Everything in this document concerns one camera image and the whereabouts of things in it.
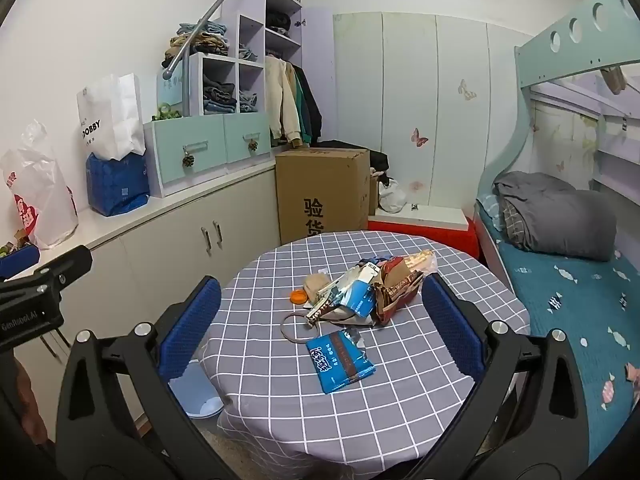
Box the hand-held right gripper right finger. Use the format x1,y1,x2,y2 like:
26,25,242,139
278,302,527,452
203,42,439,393
422,274,591,480

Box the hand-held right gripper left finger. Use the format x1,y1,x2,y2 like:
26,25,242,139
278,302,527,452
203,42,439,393
55,275,223,480

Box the brown and red snack wrapper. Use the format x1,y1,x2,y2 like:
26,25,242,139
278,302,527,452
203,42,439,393
372,257,426,328

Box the clear orange biscuit wrapper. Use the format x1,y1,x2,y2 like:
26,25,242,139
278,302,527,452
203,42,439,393
404,250,439,277

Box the light blue waste bin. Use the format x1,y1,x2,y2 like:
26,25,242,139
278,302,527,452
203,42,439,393
169,360,225,418

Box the brown thin ring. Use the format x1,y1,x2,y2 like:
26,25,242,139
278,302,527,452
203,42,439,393
281,311,321,345

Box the blue and white packet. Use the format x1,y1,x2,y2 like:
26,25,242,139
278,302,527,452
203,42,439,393
344,265,381,319

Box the blue snack wrapper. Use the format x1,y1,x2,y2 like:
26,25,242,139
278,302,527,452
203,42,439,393
306,329,377,395

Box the person's left forearm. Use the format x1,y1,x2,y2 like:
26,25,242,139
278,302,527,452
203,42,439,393
0,355,48,453

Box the blue box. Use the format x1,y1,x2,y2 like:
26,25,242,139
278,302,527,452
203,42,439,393
0,243,41,281

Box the red storage box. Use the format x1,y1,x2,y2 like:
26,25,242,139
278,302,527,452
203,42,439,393
367,217,481,261

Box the white low cabinet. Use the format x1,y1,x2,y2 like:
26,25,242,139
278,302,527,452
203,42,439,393
0,162,282,361

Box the white board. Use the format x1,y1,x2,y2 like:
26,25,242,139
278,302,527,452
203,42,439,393
372,204,468,229

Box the white red plastic bag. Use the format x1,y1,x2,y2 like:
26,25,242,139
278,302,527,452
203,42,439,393
0,120,80,250

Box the teal patterned bedsheet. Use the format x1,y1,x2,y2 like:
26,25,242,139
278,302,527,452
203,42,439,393
475,195,640,411

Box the grey checked round table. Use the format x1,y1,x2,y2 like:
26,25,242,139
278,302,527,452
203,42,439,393
200,231,531,476

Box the white crumpled cloth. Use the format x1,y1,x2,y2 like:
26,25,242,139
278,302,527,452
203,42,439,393
378,177,408,213

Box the blue bag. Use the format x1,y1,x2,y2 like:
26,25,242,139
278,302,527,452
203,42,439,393
86,152,151,217

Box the grey folded blanket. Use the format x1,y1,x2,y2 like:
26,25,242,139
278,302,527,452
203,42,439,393
494,171,618,262

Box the large cardboard box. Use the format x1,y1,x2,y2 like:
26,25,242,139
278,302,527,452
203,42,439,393
275,147,371,246

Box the black clothing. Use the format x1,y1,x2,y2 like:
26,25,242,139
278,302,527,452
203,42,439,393
320,140,390,173

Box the white paper bag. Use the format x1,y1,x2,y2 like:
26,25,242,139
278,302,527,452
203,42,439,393
76,74,147,161

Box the dark folded clothes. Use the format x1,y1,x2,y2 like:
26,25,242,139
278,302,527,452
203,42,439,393
202,77,237,113

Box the white wardrobe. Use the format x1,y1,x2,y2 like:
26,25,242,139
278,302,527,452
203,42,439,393
332,10,536,211

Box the green hanging jacket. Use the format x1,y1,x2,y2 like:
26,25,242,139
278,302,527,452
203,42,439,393
292,65,313,143

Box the black hanging jacket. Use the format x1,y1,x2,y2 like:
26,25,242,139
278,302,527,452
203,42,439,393
300,65,324,141

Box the purple cabinet door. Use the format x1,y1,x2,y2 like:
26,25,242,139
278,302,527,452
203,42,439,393
301,7,336,143

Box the pile of folded clothes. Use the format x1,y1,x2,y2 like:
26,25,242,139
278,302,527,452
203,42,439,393
161,22,231,68

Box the teal bunk bed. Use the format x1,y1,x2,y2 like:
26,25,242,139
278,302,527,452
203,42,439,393
472,0,640,413

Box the white cubby shelf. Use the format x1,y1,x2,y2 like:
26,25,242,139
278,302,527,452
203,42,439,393
185,0,306,117

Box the metal handrail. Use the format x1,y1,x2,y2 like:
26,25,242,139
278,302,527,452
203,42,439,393
167,0,266,118

